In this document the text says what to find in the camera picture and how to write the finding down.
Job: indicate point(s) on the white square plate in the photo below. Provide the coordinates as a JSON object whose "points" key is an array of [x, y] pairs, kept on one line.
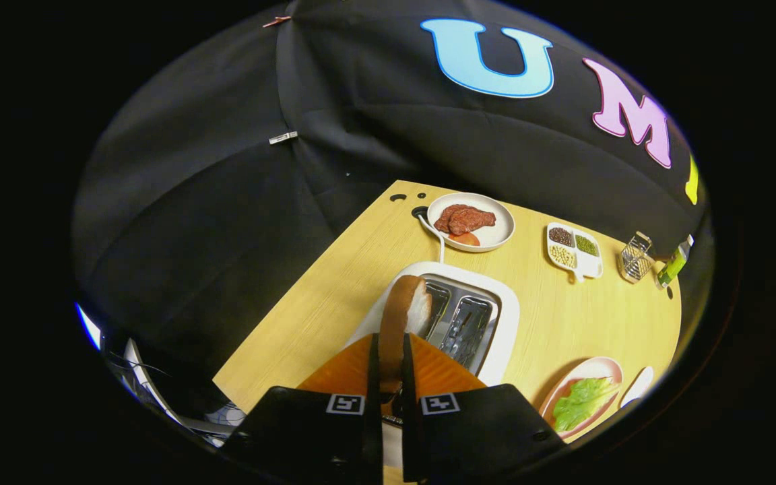
{"points": [[638, 385]]}

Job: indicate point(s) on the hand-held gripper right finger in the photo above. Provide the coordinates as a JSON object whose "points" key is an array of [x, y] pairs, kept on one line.
{"points": [[409, 421]]}

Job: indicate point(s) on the brown meat pieces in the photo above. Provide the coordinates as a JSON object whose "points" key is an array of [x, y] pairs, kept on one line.
{"points": [[465, 219]]}

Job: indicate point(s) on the pink round plate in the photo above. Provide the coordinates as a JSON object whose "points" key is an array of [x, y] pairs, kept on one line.
{"points": [[593, 369]]}

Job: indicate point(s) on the white metal frame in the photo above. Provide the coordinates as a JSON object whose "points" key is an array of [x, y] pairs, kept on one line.
{"points": [[142, 377]]}

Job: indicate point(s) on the pink clip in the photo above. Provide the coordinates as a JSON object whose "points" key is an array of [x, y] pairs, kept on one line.
{"points": [[276, 21]]}

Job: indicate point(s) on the white clip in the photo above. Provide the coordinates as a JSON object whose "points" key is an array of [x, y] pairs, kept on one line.
{"points": [[283, 137]]}

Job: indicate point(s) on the white oval meat plate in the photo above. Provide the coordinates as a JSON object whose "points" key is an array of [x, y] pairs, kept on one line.
{"points": [[499, 232]]}

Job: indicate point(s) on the white divided tray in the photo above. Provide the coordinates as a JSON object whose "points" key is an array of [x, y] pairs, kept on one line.
{"points": [[590, 266]]}

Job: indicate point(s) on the black table grommet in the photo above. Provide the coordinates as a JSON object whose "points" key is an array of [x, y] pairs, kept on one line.
{"points": [[419, 211]]}

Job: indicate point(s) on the metal mesh utensil holder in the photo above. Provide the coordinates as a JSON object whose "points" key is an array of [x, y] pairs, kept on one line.
{"points": [[636, 259]]}

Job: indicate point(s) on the pile of yellow beans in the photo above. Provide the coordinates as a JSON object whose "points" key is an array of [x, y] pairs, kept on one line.
{"points": [[562, 256]]}

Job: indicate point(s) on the black backdrop cloth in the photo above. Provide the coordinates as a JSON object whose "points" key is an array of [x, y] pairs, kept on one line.
{"points": [[226, 202]]}

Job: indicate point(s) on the pile of dark beans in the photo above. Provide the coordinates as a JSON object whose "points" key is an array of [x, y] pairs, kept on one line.
{"points": [[560, 236]]}

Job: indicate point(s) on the green label bottle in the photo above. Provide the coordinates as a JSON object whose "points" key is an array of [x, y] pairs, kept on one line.
{"points": [[673, 266]]}

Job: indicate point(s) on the orange tomato slice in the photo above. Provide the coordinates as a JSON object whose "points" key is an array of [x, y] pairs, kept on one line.
{"points": [[465, 239]]}

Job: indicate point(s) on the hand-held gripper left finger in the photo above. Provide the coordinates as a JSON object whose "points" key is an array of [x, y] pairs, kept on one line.
{"points": [[374, 411]]}

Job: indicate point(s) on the pile of green beans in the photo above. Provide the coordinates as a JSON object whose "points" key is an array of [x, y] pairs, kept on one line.
{"points": [[587, 244]]}

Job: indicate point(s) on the white toaster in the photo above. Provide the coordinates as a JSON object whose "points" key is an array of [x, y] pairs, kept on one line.
{"points": [[506, 316]]}

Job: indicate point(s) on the toasted bread slice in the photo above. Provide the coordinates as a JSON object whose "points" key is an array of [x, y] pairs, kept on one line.
{"points": [[398, 316]]}

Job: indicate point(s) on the green lettuce leaf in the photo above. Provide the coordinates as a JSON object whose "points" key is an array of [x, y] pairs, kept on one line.
{"points": [[583, 401]]}

